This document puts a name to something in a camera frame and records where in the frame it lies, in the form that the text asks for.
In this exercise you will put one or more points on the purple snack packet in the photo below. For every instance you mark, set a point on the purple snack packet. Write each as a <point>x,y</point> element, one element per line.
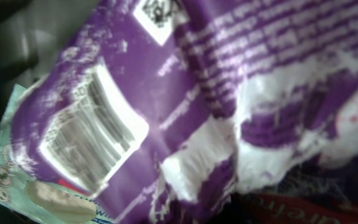
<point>165,111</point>

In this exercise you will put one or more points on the green wet wipes packet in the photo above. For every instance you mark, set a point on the green wet wipes packet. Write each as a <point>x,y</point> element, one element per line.
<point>12,178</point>

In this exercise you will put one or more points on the grey plastic mesh basket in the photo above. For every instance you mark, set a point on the grey plastic mesh basket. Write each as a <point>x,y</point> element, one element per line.
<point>32,34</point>

